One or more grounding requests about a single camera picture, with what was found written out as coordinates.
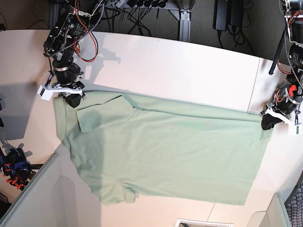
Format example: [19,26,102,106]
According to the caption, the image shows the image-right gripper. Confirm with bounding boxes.
[261,85,303,130]

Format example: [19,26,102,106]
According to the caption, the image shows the blue orange clamp pile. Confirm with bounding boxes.
[0,148,30,191]

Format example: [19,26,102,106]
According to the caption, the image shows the black robot arm image-left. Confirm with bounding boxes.
[37,0,105,108]

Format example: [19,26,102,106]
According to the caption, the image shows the black device left edge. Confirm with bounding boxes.
[0,99,5,128]

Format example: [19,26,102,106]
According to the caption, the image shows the grey partition panel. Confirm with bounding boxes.
[0,154,61,227]
[259,194,291,227]

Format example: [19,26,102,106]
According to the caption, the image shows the grey partition panel right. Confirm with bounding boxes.
[259,194,291,227]

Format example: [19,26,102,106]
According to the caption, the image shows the light green T-shirt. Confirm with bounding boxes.
[53,91,272,205]

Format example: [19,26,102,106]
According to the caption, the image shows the grey partition panel left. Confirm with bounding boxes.
[0,154,61,227]

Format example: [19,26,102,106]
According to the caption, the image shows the aluminium frame post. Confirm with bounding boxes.
[169,0,196,42]

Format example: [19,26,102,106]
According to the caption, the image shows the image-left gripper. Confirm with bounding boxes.
[51,79,85,108]

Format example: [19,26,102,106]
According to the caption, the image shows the black power adapter pair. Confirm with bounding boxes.
[213,0,244,31]

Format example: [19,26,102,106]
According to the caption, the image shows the patterned grey chair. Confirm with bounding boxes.
[285,183,303,227]

